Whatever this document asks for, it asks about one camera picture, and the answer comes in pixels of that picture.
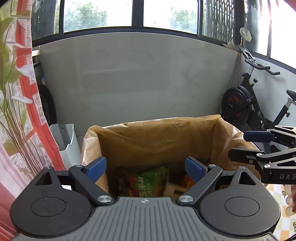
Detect plastic-lined brown cardboard box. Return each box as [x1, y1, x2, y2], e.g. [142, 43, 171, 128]
[81, 114, 264, 197]

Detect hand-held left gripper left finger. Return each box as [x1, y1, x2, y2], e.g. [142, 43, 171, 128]
[35, 156, 115, 207]

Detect black exercise bike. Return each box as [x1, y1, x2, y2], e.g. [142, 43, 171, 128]
[221, 45, 296, 153]

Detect printed red floral curtain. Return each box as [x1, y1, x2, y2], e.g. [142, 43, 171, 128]
[0, 0, 67, 234]

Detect orange snack packet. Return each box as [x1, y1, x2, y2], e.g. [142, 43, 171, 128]
[183, 175, 197, 193]

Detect black perforated window screen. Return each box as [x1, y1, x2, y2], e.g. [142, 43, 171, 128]
[203, 0, 236, 43]
[31, 0, 61, 41]

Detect dark appliance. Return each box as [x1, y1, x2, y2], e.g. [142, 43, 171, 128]
[33, 61, 47, 87]

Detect green snack packet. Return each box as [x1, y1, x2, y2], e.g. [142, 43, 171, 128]
[137, 165, 171, 197]

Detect white cloth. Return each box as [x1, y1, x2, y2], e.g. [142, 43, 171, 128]
[239, 27, 252, 42]
[222, 41, 240, 50]

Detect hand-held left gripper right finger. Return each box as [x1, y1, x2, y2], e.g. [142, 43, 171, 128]
[176, 157, 258, 208]

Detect white plastic bin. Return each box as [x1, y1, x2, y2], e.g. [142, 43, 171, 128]
[49, 123, 82, 169]

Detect printed yellow tablecloth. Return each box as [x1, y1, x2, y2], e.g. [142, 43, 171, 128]
[268, 183, 296, 241]

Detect black window frame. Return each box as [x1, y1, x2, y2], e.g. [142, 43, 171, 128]
[31, 0, 296, 75]

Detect dark red snack packet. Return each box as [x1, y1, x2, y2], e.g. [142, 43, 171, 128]
[114, 167, 141, 197]

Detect black tire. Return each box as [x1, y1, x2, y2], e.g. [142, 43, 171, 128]
[37, 83, 57, 127]

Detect beige snack packet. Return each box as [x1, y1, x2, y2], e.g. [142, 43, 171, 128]
[163, 182, 185, 197]

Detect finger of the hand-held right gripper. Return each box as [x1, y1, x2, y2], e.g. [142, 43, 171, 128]
[243, 125, 296, 149]
[228, 147, 296, 184]

